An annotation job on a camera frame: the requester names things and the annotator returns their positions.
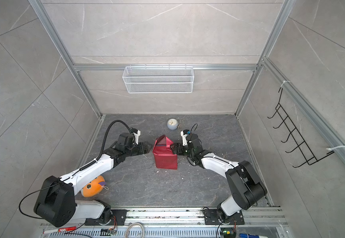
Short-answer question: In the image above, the coiled grey cable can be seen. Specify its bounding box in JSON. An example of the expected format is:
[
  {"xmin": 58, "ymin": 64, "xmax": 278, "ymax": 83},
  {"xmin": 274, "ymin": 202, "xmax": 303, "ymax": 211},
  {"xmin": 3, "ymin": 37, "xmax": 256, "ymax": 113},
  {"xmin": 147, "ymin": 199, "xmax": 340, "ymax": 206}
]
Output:
[{"xmin": 126, "ymin": 222, "xmax": 145, "ymax": 238}]

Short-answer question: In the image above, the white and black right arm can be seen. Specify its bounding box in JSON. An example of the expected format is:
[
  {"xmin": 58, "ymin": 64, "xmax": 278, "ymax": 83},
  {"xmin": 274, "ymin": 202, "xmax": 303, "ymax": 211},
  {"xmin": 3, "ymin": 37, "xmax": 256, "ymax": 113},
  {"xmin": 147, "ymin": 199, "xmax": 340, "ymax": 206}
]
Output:
[{"xmin": 170, "ymin": 143, "xmax": 267, "ymax": 224}]

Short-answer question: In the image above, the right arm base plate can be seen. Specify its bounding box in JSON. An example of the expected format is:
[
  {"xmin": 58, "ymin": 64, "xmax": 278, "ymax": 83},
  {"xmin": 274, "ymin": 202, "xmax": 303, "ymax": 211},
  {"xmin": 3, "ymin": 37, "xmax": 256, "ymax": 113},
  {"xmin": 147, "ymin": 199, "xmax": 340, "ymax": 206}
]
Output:
[{"xmin": 202, "ymin": 207, "xmax": 245, "ymax": 225}]

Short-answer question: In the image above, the orange plush toy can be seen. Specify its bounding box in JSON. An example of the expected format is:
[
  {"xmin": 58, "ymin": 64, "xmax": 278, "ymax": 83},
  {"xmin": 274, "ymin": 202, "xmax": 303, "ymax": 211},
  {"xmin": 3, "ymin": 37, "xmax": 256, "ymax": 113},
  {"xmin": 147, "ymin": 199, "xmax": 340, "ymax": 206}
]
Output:
[{"xmin": 81, "ymin": 176, "xmax": 106, "ymax": 197}]

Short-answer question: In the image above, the aluminium front rail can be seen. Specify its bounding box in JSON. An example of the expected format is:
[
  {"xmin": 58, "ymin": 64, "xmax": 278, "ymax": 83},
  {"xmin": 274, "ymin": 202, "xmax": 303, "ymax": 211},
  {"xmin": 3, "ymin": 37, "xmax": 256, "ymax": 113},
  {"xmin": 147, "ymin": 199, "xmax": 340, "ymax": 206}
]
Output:
[{"xmin": 35, "ymin": 207, "xmax": 292, "ymax": 238}]

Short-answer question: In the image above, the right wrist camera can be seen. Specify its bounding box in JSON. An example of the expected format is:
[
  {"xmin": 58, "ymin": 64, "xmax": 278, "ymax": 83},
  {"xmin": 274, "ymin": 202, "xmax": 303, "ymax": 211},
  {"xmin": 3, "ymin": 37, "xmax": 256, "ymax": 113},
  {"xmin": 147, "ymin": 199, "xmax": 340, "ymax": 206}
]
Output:
[{"xmin": 180, "ymin": 130, "xmax": 201, "ymax": 147}]

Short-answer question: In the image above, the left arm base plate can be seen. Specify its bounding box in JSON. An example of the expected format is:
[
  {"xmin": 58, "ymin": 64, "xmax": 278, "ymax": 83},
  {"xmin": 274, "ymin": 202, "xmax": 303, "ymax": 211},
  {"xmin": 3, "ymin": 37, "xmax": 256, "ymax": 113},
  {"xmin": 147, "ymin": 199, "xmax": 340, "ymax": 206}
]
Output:
[{"xmin": 100, "ymin": 209, "xmax": 127, "ymax": 226}]

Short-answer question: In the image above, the blue and white marker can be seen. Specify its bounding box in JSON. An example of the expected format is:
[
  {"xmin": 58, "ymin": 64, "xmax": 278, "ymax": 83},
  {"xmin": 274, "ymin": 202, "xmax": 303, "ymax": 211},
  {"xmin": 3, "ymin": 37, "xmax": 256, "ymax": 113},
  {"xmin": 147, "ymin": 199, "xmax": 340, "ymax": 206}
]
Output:
[{"xmin": 239, "ymin": 234, "xmax": 268, "ymax": 238}]

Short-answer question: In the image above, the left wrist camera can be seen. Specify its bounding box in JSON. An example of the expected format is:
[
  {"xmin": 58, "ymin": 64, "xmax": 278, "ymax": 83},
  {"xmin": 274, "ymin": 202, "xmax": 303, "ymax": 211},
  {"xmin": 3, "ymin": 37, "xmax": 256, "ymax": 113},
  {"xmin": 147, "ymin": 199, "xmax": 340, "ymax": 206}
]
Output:
[{"xmin": 118, "ymin": 128, "xmax": 141, "ymax": 147}]

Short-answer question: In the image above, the dark red wrapping paper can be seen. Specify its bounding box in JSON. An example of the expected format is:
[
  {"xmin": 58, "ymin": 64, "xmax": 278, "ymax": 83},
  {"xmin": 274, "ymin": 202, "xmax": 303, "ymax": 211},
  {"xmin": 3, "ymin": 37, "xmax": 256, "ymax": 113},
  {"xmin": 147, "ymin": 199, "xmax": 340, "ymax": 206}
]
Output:
[{"xmin": 152, "ymin": 135, "xmax": 177, "ymax": 170}]

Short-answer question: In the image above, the white wire mesh basket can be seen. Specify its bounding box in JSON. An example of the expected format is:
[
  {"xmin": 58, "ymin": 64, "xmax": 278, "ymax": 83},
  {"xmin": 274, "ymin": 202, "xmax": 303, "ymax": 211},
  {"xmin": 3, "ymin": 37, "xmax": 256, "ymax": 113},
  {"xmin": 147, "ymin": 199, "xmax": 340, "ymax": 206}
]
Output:
[{"xmin": 122, "ymin": 66, "xmax": 194, "ymax": 94}]

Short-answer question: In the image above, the red and white marker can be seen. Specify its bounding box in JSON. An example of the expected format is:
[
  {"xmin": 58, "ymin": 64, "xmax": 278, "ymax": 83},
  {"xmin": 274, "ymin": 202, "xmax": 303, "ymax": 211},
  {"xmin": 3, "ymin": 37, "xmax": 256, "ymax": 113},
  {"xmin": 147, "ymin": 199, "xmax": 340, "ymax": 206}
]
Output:
[{"xmin": 43, "ymin": 227, "xmax": 77, "ymax": 235}]

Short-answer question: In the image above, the small round white clock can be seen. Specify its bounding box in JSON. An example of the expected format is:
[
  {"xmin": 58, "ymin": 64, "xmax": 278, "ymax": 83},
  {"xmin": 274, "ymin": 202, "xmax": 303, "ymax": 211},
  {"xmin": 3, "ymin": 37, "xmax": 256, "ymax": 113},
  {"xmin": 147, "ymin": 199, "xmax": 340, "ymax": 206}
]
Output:
[{"xmin": 167, "ymin": 118, "xmax": 179, "ymax": 131}]

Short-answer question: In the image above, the black wire hook rack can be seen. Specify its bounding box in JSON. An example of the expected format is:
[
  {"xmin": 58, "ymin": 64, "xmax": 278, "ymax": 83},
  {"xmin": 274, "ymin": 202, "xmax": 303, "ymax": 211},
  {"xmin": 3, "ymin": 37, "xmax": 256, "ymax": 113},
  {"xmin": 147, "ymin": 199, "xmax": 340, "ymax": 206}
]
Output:
[{"xmin": 267, "ymin": 88, "xmax": 335, "ymax": 168}]

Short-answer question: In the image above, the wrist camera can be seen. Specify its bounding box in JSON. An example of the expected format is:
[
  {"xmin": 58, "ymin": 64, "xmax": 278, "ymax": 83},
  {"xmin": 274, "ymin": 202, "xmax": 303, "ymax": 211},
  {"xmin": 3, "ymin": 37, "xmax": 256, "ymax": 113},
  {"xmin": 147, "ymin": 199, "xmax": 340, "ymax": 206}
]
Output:
[
  {"xmin": 180, "ymin": 130, "xmax": 201, "ymax": 147},
  {"xmin": 118, "ymin": 128, "xmax": 141, "ymax": 147}
]

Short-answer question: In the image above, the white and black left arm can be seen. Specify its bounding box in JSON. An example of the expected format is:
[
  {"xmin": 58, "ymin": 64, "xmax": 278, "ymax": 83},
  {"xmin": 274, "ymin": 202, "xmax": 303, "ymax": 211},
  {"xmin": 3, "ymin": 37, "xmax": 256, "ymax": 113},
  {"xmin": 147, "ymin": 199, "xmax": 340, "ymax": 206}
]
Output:
[{"xmin": 31, "ymin": 120, "xmax": 153, "ymax": 228}]

